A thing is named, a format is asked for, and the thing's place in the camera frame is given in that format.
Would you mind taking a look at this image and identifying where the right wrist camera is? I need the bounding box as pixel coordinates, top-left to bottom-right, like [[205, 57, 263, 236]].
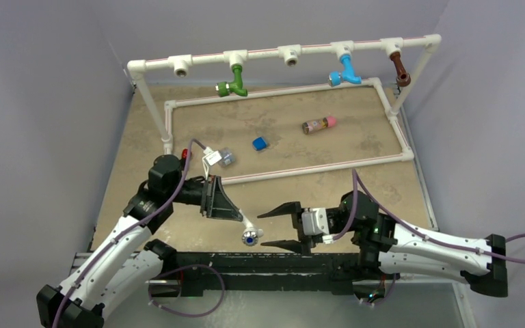
[[301, 208, 330, 236]]

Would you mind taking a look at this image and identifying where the pink capped bottle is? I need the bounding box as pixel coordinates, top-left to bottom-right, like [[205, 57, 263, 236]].
[[301, 116, 337, 135]]

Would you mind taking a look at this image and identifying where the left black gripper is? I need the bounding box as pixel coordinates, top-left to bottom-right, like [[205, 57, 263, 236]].
[[167, 174, 243, 219]]

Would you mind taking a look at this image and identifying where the green water faucet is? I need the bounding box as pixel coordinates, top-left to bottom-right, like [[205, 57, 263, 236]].
[[215, 64, 248, 97]]

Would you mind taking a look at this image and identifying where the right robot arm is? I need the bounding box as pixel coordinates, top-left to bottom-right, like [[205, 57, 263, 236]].
[[259, 191, 509, 298]]

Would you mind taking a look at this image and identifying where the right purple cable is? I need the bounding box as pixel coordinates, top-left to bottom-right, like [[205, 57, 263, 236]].
[[330, 168, 525, 268]]

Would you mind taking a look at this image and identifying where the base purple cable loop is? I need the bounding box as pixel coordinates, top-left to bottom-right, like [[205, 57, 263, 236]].
[[146, 264, 226, 318]]

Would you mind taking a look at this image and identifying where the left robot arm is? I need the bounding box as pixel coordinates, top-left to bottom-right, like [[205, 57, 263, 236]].
[[36, 154, 261, 327]]

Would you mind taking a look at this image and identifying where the white water faucet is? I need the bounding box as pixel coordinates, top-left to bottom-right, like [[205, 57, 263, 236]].
[[239, 209, 264, 247]]

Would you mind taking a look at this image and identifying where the blue cube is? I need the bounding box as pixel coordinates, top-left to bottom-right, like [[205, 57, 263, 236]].
[[252, 137, 268, 151]]

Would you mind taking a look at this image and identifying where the clear plastic cup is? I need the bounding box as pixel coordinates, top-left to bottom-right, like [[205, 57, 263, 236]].
[[218, 148, 236, 167]]

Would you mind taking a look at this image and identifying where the brown water faucet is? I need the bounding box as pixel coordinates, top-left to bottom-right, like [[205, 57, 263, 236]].
[[389, 51, 412, 87]]

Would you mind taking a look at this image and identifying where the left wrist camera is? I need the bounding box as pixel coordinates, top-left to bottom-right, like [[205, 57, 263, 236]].
[[202, 146, 222, 178]]

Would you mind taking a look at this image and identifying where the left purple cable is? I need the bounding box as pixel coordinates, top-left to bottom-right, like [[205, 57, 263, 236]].
[[50, 138, 209, 328]]

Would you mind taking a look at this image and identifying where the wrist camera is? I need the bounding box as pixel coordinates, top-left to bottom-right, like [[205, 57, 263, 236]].
[[301, 208, 330, 236], [202, 146, 222, 178]]

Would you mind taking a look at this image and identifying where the blue water faucet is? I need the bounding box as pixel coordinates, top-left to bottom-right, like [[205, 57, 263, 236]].
[[328, 54, 362, 87]]

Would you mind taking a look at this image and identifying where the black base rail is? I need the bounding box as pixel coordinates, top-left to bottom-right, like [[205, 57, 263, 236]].
[[144, 238, 388, 300]]

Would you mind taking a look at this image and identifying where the white pvc pipe frame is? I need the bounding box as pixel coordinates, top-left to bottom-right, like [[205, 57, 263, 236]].
[[126, 34, 442, 185]]

